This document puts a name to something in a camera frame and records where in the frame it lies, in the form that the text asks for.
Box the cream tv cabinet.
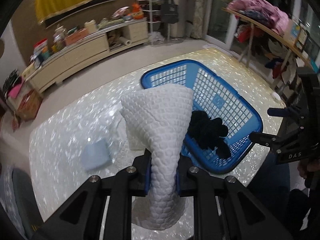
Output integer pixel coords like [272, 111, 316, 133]
[25, 18, 149, 93]

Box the orange snack bag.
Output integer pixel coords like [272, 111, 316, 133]
[131, 3, 144, 20]

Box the patterned curtain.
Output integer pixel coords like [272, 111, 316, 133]
[191, 0, 207, 39]

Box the orange box on cabinet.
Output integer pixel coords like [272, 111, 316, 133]
[65, 28, 88, 46]

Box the blue plastic basket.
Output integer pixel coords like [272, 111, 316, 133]
[140, 59, 264, 175]

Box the standing air conditioner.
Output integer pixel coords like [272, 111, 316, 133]
[170, 0, 193, 41]

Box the wooden side table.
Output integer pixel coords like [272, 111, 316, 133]
[222, 7, 318, 91]

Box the light blue cloth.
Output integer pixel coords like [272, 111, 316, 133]
[81, 139, 112, 172]

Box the white plastic jug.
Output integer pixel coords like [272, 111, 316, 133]
[84, 20, 98, 34]

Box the white metal shelf rack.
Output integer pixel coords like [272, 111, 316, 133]
[136, 0, 172, 45]

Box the small white round device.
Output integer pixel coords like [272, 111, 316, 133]
[271, 92, 281, 101]

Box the black hanging bag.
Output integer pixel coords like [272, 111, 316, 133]
[161, 3, 179, 24]

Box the cardboard box on floor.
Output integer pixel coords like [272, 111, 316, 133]
[17, 89, 43, 121]

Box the black plush toy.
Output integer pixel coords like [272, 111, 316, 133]
[187, 111, 231, 159]

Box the white textured towel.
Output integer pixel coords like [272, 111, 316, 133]
[120, 83, 193, 230]

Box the pink clothes pile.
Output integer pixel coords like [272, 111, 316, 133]
[227, 0, 289, 36]

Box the white quilted cloth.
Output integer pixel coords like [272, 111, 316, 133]
[106, 113, 145, 153]

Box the paper towel roll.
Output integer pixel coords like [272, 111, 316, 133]
[119, 36, 132, 46]

